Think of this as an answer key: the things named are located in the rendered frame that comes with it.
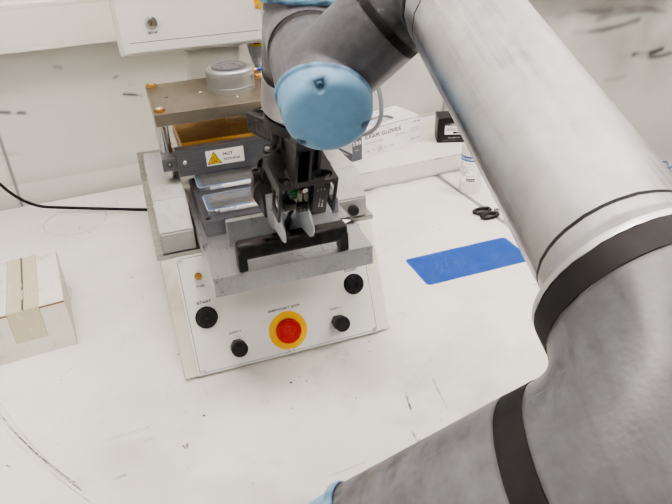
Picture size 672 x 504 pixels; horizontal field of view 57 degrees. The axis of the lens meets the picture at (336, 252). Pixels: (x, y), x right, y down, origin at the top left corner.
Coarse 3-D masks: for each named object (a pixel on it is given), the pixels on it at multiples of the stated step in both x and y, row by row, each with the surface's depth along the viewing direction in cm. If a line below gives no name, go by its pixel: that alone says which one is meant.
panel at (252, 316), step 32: (192, 256) 93; (192, 288) 93; (288, 288) 97; (320, 288) 99; (192, 320) 93; (224, 320) 95; (256, 320) 96; (320, 320) 99; (352, 320) 101; (224, 352) 95; (256, 352) 96; (288, 352) 98
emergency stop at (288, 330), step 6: (288, 318) 97; (282, 324) 96; (288, 324) 96; (294, 324) 97; (276, 330) 96; (282, 330) 96; (288, 330) 97; (294, 330) 97; (300, 330) 97; (282, 336) 96; (288, 336) 97; (294, 336) 97; (288, 342) 97
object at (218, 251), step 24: (192, 216) 94; (312, 216) 87; (336, 216) 92; (216, 240) 87; (360, 240) 85; (216, 264) 81; (264, 264) 81; (288, 264) 81; (312, 264) 82; (336, 264) 83; (360, 264) 85; (216, 288) 79; (240, 288) 80
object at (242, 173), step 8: (240, 168) 100; (248, 168) 100; (200, 176) 98; (208, 176) 98; (216, 176) 98; (224, 176) 97; (232, 176) 97; (240, 176) 97; (248, 176) 97; (200, 184) 95; (208, 184) 95; (216, 184) 95
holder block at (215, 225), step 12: (192, 180) 99; (192, 192) 97; (204, 192) 95; (216, 192) 95; (336, 204) 92; (204, 216) 88; (216, 216) 88; (228, 216) 87; (240, 216) 88; (204, 228) 88; (216, 228) 87
